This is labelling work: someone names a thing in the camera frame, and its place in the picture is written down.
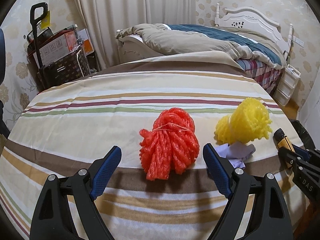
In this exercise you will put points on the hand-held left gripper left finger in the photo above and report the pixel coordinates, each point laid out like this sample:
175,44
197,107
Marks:
106,170

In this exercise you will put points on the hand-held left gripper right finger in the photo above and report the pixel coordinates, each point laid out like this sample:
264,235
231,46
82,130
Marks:
216,170

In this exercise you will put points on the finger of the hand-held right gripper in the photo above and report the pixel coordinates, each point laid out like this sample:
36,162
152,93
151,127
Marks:
305,162
302,151

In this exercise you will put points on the red foam net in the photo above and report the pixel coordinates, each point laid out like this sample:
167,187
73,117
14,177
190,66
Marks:
170,145

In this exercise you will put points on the purple paper scrap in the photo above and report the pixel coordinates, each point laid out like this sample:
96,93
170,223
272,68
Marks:
237,153

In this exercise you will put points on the white door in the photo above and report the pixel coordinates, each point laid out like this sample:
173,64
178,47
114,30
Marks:
311,105

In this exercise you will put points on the striped bed sheet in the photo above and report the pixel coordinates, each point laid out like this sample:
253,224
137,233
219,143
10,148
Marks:
100,115

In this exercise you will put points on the yellow foam net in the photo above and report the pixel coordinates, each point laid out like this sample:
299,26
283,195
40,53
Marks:
247,122

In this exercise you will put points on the white plastic drawer unit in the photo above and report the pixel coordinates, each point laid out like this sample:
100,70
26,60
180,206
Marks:
286,85

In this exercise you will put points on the plaid bed sheet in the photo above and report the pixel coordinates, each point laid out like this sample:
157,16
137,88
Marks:
262,76

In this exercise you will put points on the brown patterned storage bag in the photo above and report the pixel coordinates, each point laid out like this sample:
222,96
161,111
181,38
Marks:
67,68

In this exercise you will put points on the white bed footboard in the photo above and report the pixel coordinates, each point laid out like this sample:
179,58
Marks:
130,47

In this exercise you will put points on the small orange and white box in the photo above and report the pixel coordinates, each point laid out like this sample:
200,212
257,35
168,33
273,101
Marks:
87,42

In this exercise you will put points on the beige and teal duvet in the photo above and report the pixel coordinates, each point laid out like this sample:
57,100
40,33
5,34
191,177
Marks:
195,40

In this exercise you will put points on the white and orange cardboard box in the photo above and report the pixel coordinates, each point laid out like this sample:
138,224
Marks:
57,46

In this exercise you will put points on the black hand cart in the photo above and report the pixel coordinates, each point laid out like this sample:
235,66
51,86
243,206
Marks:
37,45

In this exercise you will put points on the white bed headboard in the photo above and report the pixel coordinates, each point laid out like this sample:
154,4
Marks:
250,17

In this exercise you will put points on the dark blue fan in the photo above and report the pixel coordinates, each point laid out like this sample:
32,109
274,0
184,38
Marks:
2,55

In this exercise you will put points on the white curtain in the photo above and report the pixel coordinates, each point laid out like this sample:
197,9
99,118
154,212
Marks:
125,10

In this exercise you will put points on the yellow tag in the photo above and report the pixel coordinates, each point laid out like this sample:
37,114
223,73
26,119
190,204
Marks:
46,18

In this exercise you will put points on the white wall socket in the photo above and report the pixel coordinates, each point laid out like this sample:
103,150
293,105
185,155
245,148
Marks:
297,40

